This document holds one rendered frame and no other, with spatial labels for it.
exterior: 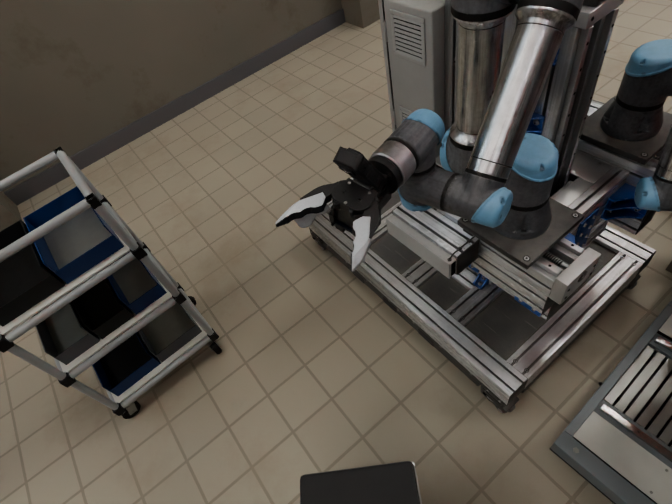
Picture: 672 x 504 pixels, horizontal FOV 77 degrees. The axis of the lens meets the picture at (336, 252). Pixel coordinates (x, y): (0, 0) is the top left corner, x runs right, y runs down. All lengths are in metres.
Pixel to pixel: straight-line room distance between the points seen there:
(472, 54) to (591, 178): 0.69
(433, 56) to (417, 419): 1.27
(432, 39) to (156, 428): 1.81
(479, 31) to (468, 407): 1.33
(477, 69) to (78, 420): 2.13
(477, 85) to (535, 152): 0.20
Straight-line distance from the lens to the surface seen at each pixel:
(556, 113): 1.24
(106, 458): 2.21
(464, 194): 0.80
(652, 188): 1.18
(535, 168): 1.03
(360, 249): 0.62
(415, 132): 0.77
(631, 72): 1.43
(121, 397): 2.08
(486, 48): 0.95
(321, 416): 1.84
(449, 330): 1.67
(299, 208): 0.68
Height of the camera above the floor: 1.71
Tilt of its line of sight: 50 degrees down
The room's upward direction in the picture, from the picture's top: 18 degrees counter-clockwise
